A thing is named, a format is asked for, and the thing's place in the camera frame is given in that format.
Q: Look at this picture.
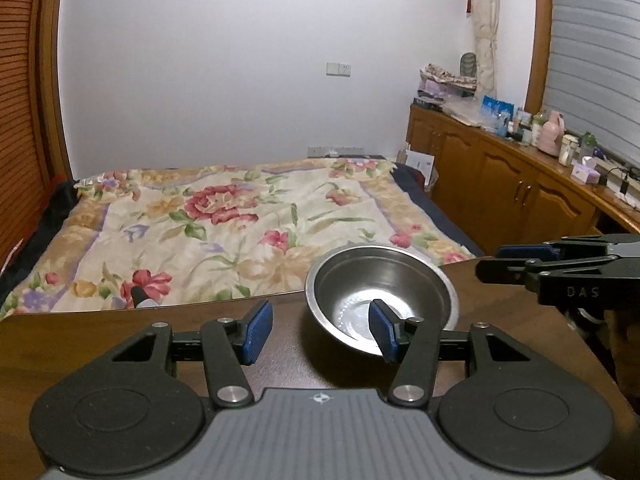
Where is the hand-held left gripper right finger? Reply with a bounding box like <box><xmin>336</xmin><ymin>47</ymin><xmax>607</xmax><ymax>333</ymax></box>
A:
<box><xmin>369</xmin><ymin>299</ymin><xmax>530</xmax><ymax>407</ymax></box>

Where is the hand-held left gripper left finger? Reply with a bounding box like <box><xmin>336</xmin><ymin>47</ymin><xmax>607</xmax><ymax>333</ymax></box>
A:
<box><xmin>111</xmin><ymin>299</ymin><xmax>275</xmax><ymax>408</ymax></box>

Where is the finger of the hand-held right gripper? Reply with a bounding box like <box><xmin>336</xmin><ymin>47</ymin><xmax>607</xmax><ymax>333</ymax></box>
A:
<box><xmin>475</xmin><ymin>256</ymin><xmax>556</xmax><ymax>286</ymax></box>
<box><xmin>497</xmin><ymin>236</ymin><xmax>618</xmax><ymax>263</ymax></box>

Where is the medium stainless steel bowl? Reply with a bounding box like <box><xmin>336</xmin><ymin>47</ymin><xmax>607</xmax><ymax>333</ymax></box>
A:
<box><xmin>304</xmin><ymin>244</ymin><xmax>460</xmax><ymax>358</ymax></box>

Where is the dark blue bedsheet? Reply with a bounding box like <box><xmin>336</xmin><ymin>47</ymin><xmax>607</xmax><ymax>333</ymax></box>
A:
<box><xmin>390</xmin><ymin>160</ymin><xmax>486</xmax><ymax>261</ymax></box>

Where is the wooden cabinet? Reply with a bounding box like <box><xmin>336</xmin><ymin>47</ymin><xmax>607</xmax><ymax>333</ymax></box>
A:
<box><xmin>406</xmin><ymin>102</ymin><xmax>640</xmax><ymax>261</ymax></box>

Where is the floral bed blanket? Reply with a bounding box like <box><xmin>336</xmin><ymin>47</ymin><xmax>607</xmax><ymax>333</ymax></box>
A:
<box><xmin>0</xmin><ymin>156</ymin><xmax>476</xmax><ymax>321</ymax></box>

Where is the purple tissue box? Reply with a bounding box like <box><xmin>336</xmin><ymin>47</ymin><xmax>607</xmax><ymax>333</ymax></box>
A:
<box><xmin>571</xmin><ymin>157</ymin><xmax>601</xmax><ymax>184</ymax></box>

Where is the pink jug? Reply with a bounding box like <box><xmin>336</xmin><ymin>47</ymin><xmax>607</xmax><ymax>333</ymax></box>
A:
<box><xmin>537</xmin><ymin>110</ymin><xmax>566</xmax><ymax>157</ymax></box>

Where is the white paper box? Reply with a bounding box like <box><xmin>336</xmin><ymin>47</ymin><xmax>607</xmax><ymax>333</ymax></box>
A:
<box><xmin>397</xmin><ymin>147</ymin><xmax>436</xmax><ymax>186</ymax></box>

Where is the blue packet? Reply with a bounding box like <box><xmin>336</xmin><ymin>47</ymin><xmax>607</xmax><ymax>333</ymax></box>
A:
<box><xmin>480</xmin><ymin>95</ymin><xmax>516</xmax><ymax>136</ymax></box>

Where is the clear plastic bag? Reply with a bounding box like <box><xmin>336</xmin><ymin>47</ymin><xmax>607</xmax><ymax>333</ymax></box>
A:
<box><xmin>442</xmin><ymin>97</ymin><xmax>488</xmax><ymax>126</ymax></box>

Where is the stack of folded cloths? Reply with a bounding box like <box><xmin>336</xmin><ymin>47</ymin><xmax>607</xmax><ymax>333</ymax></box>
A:
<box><xmin>419</xmin><ymin>62</ymin><xmax>478</xmax><ymax>98</ymax></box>

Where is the grey window blind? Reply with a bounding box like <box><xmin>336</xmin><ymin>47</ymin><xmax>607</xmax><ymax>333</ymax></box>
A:
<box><xmin>542</xmin><ymin>0</ymin><xmax>640</xmax><ymax>166</ymax></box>

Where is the cream patterned curtain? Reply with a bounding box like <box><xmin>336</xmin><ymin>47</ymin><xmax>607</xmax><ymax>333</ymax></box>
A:
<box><xmin>465</xmin><ymin>0</ymin><xmax>503</xmax><ymax>98</ymax></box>

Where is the dark cloth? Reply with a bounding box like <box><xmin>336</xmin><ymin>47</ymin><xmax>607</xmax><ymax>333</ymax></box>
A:
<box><xmin>0</xmin><ymin>177</ymin><xmax>81</xmax><ymax>306</ymax></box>

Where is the wooden louvered wardrobe door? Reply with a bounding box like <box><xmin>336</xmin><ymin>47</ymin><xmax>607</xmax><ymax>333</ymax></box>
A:
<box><xmin>0</xmin><ymin>0</ymin><xmax>76</xmax><ymax>271</ymax></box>

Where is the black charger cable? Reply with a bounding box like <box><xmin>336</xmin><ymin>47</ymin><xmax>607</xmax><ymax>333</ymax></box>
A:
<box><xmin>607</xmin><ymin>165</ymin><xmax>640</xmax><ymax>206</ymax></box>

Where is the wall socket strip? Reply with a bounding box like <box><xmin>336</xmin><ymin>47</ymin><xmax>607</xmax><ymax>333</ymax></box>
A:
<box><xmin>307</xmin><ymin>145</ymin><xmax>366</xmax><ymax>157</ymax></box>

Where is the wooden window frame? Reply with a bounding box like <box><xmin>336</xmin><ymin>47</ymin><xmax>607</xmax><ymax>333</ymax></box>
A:
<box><xmin>522</xmin><ymin>0</ymin><xmax>553</xmax><ymax>111</ymax></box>

